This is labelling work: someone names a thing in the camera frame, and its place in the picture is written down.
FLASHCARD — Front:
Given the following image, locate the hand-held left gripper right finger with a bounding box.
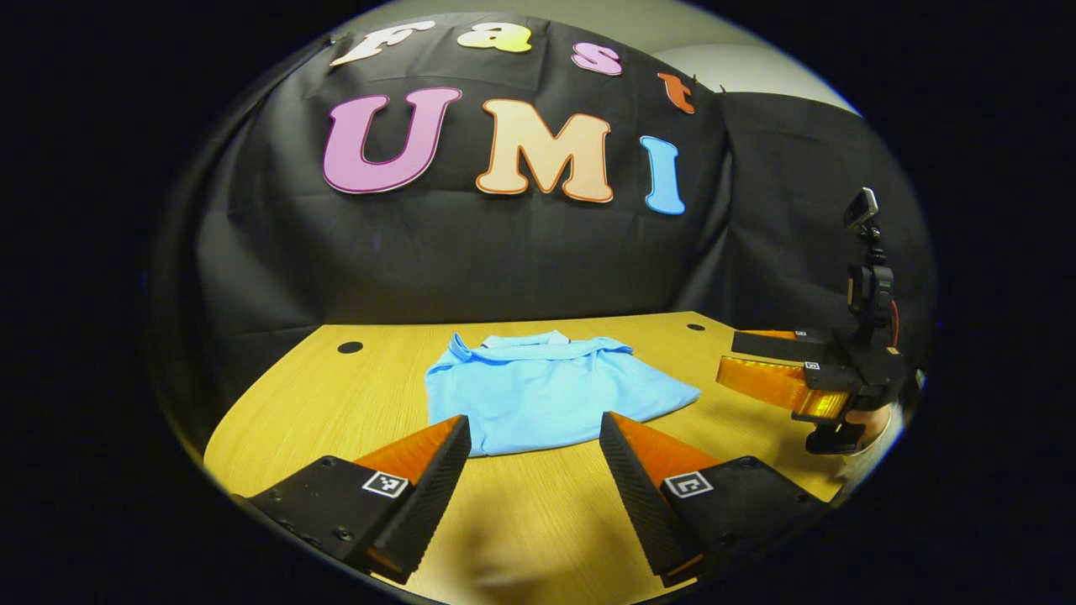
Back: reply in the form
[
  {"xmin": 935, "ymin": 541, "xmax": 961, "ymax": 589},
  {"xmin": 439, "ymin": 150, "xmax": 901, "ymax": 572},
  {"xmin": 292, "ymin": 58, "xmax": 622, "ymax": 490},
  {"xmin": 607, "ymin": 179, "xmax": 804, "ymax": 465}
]
[{"xmin": 599, "ymin": 411, "xmax": 833, "ymax": 589}]

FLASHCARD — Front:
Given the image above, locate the light blue polo T-shirt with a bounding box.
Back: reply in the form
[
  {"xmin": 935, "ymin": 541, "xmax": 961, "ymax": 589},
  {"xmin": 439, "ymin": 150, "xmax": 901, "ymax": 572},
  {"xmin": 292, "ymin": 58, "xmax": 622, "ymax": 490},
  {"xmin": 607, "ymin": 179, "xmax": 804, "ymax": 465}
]
[{"xmin": 425, "ymin": 330, "xmax": 702, "ymax": 458}]

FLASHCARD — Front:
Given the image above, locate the black backdrop cloth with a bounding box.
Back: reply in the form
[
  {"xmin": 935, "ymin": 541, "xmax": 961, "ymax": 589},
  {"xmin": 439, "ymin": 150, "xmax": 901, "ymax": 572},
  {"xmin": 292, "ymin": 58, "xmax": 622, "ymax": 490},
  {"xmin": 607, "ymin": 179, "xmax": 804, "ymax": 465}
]
[{"xmin": 151, "ymin": 13, "xmax": 938, "ymax": 421}]

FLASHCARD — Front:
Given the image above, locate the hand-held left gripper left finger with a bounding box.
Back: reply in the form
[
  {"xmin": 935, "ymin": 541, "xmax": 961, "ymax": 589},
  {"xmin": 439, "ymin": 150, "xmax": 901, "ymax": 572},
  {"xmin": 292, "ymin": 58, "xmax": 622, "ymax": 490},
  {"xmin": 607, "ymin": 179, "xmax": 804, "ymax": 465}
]
[{"xmin": 231, "ymin": 413, "xmax": 472, "ymax": 587}]

